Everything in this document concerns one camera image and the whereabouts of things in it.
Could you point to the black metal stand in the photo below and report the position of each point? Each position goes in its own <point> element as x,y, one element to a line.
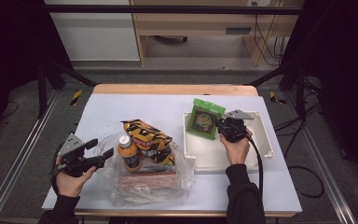
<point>42,87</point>
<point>300,90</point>

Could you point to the light wooden desk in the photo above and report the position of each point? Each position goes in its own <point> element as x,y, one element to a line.
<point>192,23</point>

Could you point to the black curtain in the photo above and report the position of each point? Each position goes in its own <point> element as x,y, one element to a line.
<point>9,46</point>
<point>345,62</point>

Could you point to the green snack packet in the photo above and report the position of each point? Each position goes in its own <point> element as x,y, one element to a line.
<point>203,119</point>

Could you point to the yellow black floor tape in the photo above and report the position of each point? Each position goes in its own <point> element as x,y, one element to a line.
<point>275,98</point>
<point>76,97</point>

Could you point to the grey footrest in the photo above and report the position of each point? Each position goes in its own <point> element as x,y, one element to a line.
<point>171,39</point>

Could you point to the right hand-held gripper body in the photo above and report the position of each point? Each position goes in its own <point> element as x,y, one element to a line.
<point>234,129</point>

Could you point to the orange juice bottle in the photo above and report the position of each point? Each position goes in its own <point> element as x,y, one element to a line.
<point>130,155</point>

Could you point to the person's right hand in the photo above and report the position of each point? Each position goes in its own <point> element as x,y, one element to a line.
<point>237,152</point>

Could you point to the brown rectangular box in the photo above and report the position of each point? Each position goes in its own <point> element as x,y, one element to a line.
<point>149,183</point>

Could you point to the white plastic tray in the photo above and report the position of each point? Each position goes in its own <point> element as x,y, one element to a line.
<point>211,155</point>

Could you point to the white cabinet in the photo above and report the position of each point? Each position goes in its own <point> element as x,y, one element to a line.
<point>96,37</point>

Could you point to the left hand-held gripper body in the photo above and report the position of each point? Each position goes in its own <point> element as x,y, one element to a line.
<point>73,158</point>

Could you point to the yellow black chips bag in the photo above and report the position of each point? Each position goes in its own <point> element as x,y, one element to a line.
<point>146,137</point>

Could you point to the black metal crossbar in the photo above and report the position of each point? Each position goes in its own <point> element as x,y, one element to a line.
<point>167,9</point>

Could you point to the aluminium floor rail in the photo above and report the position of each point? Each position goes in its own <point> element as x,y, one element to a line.
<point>320,155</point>
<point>21,152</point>

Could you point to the person's left hand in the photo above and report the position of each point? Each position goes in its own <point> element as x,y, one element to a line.
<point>70,185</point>

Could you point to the clear plastic bag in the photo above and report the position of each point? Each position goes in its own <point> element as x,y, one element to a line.
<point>183,174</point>

